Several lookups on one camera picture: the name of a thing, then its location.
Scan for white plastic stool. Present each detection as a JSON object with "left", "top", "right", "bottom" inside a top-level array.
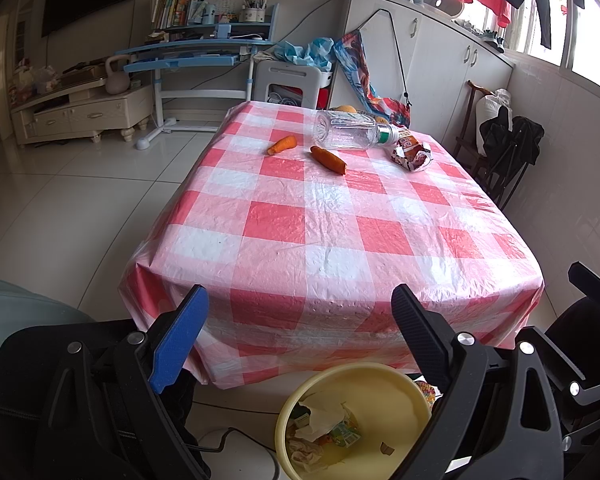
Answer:
[{"left": 252, "top": 60, "right": 333, "bottom": 109}]

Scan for thin black cable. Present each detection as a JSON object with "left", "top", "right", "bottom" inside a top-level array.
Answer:
[{"left": 185, "top": 427, "right": 281, "bottom": 480}]

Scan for wooden chair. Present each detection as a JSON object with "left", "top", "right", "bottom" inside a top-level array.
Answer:
[{"left": 452, "top": 80, "right": 511, "bottom": 201}]

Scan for green milk carton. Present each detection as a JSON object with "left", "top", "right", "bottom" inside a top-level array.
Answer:
[{"left": 327, "top": 422, "right": 361, "bottom": 447}]

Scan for colourful printed bag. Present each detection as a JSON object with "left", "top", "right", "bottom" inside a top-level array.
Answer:
[{"left": 332, "top": 31, "right": 413, "bottom": 128}]

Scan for white plastic bag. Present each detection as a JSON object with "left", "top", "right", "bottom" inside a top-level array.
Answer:
[{"left": 475, "top": 88, "right": 513, "bottom": 126}]

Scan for black braided cable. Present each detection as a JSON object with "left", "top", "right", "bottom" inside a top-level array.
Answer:
[{"left": 0, "top": 402, "right": 43, "bottom": 421}]

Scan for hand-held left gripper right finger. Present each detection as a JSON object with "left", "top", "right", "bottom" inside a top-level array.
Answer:
[{"left": 391, "top": 284, "right": 566, "bottom": 480}]

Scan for blue plastic bag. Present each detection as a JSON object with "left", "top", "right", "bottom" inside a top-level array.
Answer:
[{"left": 272, "top": 37, "right": 338, "bottom": 72}]

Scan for silver wrapper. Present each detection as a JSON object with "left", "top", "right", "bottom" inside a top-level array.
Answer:
[{"left": 286, "top": 437, "right": 321, "bottom": 471}]

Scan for grey shoes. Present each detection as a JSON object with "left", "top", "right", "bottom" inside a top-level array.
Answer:
[{"left": 452, "top": 17, "right": 506, "bottom": 53}]

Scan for long carrot piece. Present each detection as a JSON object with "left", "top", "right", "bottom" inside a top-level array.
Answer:
[{"left": 310, "top": 146, "right": 348, "bottom": 176}]

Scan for white paper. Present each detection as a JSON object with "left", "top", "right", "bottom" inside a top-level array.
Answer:
[{"left": 295, "top": 392, "right": 353, "bottom": 436}]

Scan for row of books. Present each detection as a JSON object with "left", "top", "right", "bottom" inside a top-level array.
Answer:
[{"left": 150, "top": 0, "right": 206, "bottom": 31}]

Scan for yellow plastic basin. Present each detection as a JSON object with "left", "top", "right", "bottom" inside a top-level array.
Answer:
[{"left": 274, "top": 364, "right": 433, "bottom": 480}]

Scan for small carrot piece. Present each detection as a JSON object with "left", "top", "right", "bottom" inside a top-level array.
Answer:
[{"left": 267, "top": 135, "right": 297, "bottom": 156}]

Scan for white cabinet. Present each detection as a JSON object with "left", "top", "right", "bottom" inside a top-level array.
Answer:
[{"left": 327, "top": 0, "right": 515, "bottom": 148}]

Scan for white pen holder cup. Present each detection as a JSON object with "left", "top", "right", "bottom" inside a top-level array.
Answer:
[{"left": 240, "top": 0, "right": 268, "bottom": 23}]

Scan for blue study desk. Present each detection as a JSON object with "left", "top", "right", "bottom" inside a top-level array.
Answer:
[{"left": 115, "top": 2, "right": 281, "bottom": 151}]

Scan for pink kettlebell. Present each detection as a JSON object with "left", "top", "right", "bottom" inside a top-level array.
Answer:
[{"left": 104, "top": 55, "right": 130, "bottom": 95}]

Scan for red snack wrapper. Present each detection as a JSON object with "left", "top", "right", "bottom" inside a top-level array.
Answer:
[{"left": 391, "top": 130, "right": 433, "bottom": 173}]

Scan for colourful patterned mat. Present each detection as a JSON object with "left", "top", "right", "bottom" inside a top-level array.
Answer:
[{"left": 414, "top": 380, "right": 443, "bottom": 408}]

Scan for clear plastic bottle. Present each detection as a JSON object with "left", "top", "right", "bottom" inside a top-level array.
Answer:
[{"left": 313, "top": 110, "right": 406, "bottom": 152}]

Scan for red checkered tablecloth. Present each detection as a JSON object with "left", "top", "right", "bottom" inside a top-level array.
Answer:
[{"left": 120, "top": 101, "right": 546, "bottom": 391}]

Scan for pale blue seat cushion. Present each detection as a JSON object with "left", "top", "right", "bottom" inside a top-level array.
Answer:
[{"left": 0, "top": 276, "right": 93, "bottom": 411}]

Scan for cream television stand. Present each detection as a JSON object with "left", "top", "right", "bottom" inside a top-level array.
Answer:
[{"left": 11, "top": 77, "right": 153, "bottom": 147}]

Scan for black hanging strap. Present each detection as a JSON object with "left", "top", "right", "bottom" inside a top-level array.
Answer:
[{"left": 360, "top": 9, "right": 413, "bottom": 111}]

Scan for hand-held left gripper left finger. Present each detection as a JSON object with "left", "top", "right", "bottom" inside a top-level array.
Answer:
[{"left": 40, "top": 284, "right": 210, "bottom": 480}]

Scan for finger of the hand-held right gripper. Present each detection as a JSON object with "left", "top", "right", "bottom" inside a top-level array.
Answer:
[
  {"left": 530, "top": 326, "right": 600, "bottom": 411},
  {"left": 567, "top": 261, "right": 600, "bottom": 311}
]

